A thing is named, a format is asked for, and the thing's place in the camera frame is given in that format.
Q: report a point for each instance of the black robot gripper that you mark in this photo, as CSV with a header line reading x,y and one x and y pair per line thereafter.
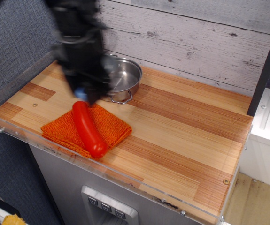
x,y
81,58

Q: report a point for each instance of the blue grey toy scoop spoon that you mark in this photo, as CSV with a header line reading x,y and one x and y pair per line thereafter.
x,y
80,94

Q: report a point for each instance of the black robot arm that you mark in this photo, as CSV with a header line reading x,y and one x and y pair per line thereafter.
x,y
74,17

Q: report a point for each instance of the orange knitted towel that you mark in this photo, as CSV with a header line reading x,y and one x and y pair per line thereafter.
x,y
63,130

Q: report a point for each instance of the stainless steel pot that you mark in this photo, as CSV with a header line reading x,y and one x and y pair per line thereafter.
x,y
125,76

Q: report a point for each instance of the red toy sausage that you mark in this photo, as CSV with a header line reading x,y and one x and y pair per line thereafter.
x,y
87,131

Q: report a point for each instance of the clear acrylic table guard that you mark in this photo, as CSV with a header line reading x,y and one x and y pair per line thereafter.
x,y
186,137

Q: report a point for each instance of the grey toy fridge cabinet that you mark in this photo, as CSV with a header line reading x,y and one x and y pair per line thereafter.
x,y
65,180

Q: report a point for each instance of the silver dispenser button panel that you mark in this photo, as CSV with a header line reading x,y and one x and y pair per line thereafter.
x,y
105,210

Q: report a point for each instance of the yellow black object bottom left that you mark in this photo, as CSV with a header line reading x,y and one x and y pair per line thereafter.
x,y
13,220

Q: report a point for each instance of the white side cabinet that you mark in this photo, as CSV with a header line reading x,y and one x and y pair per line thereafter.
x,y
255,158

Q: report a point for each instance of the dark grey right post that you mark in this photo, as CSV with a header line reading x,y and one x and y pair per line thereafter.
x,y
261,85

